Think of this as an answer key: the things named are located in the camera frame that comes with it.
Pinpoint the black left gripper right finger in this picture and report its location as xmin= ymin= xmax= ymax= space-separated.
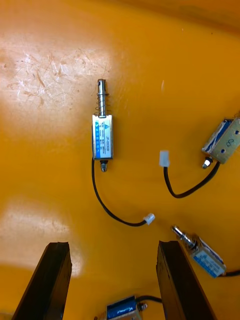
xmin=156 ymin=240 xmax=218 ymax=320

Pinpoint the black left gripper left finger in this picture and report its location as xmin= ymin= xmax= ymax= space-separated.
xmin=11 ymin=241 xmax=73 ymax=320

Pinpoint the metal solenoid with blue label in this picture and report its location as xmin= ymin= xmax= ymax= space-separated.
xmin=94 ymin=294 xmax=163 ymax=320
xmin=158 ymin=111 xmax=240 ymax=199
xmin=91 ymin=78 xmax=156 ymax=228
xmin=171 ymin=225 xmax=240 ymax=279

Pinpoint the yellow-orange plastic bin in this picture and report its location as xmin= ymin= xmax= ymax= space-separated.
xmin=0 ymin=0 xmax=240 ymax=320

